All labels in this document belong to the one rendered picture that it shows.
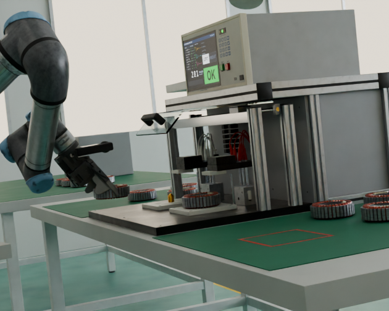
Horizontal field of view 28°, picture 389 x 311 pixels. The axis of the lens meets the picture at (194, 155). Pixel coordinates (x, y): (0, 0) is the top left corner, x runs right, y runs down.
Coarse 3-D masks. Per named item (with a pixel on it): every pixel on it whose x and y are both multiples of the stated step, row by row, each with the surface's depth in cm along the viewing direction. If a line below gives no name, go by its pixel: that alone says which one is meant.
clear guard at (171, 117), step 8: (232, 104) 209; (240, 104) 210; (248, 104) 211; (256, 104) 223; (160, 112) 219; (168, 112) 213; (176, 112) 207; (168, 120) 207; (176, 120) 203; (144, 128) 221; (152, 128) 214; (160, 128) 208; (168, 128) 202
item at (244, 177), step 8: (208, 160) 228; (216, 160) 223; (224, 160) 224; (232, 160) 225; (248, 160) 230; (208, 168) 228; (216, 168) 223; (224, 168) 224; (232, 168) 225; (240, 168) 232; (240, 176) 232; (248, 176) 228; (240, 184) 232; (248, 184) 228
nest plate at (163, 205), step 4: (176, 200) 251; (180, 200) 250; (144, 204) 248; (148, 204) 246; (152, 204) 245; (156, 204) 244; (160, 204) 243; (164, 204) 241; (168, 204) 240; (172, 204) 239; (176, 204) 240; (180, 204) 240; (148, 208) 245; (152, 208) 242; (156, 208) 238; (160, 208) 237; (164, 208) 238; (168, 208) 239
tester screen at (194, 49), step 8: (192, 40) 250; (200, 40) 244; (208, 40) 238; (184, 48) 256; (192, 48) 250; (200, 48) 245; (208, 48) 239; (192, 56) 251; (200, 56) 245; (192, 64) 252; (200, 64) 246; (208, 64) 240; (216, 64) 235; (200, 72) 247; (192, 80) 253; (192, 88) 254
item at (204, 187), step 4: (200, 184) 254; (204, 184) 251; (208, 184) 250; (212, 184) 249; (216, 184) 249; (220, 184) 250; (204, 188) 252; (208, 188) 249; (212, 188) 249; (216, 188) 249; (220, 188) 250; (220, 192) 250; (220, 196) 250
